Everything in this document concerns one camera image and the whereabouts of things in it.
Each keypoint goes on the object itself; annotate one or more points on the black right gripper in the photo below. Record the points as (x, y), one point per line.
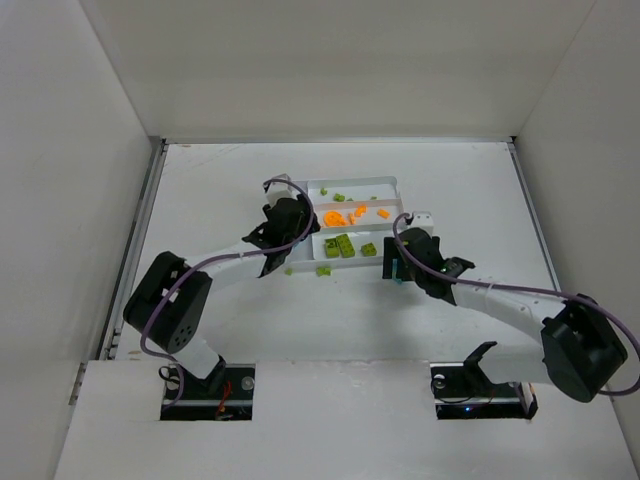
(392, 257)

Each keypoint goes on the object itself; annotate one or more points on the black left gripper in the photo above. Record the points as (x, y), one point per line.
(298, 211)

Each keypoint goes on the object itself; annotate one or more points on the teal and green duplo stack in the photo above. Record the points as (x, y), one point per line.
(396, 273)

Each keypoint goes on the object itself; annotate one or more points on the orange lego pieces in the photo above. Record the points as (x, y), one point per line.
(354, 215)

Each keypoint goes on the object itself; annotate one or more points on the small green lego pieces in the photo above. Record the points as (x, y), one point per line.
(310, 255)

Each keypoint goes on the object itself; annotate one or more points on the small green duplo brick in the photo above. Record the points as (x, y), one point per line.
(369, 250)

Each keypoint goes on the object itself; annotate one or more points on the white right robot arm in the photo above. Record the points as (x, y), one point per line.
(577, 350)

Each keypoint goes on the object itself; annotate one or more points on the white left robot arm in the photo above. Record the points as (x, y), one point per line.
(167, 305)

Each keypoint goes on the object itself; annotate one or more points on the white divided tray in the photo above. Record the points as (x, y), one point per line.
(385, 187)

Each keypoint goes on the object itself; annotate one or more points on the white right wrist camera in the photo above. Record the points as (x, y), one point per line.
(422, 220)

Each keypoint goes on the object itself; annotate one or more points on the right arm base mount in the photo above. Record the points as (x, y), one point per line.
(462, 391)

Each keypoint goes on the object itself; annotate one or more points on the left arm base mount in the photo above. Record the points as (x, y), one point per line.
(231, 401)

